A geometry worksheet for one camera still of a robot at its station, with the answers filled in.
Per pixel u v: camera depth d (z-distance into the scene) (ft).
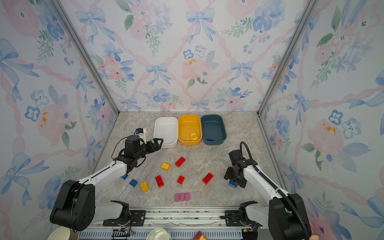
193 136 3.37
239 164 2.03
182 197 2.64
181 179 2.86
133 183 2.75
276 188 1.49
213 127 3.58
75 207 1.36
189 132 3.44
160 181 2.77
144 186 2.75
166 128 3.60
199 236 2.18
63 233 2.10
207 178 2.83
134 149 2.24
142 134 2.61
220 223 2.40
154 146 2.58
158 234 2.33
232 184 2.73
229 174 2.51
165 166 2.95
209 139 3.31
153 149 2.56
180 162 3.03
